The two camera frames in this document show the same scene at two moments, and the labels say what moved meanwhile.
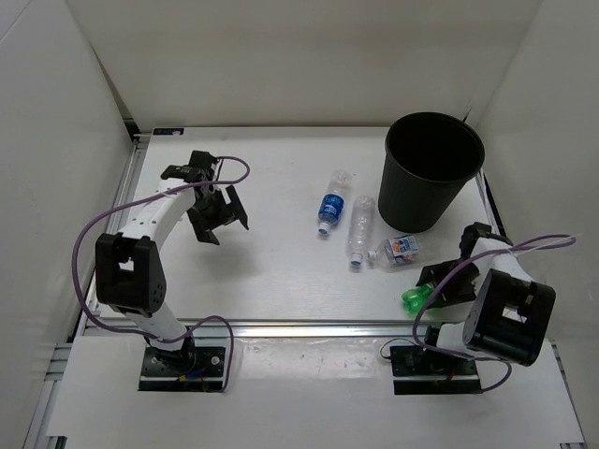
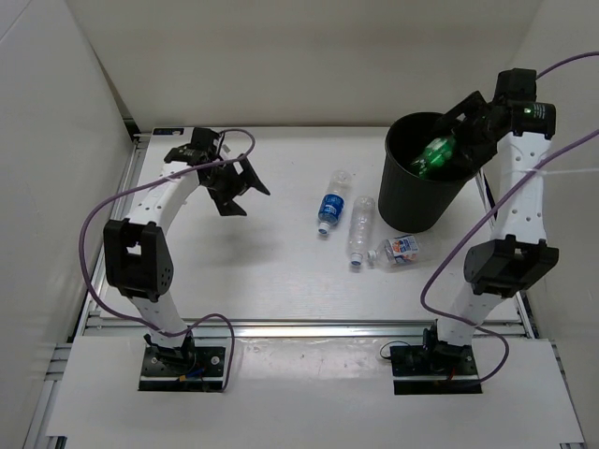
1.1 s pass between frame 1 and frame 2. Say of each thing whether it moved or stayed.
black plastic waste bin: stayed
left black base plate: stayed
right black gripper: moved
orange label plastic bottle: stayed
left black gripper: moved
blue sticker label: stayed
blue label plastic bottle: stayed
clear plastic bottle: stayed
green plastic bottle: moved
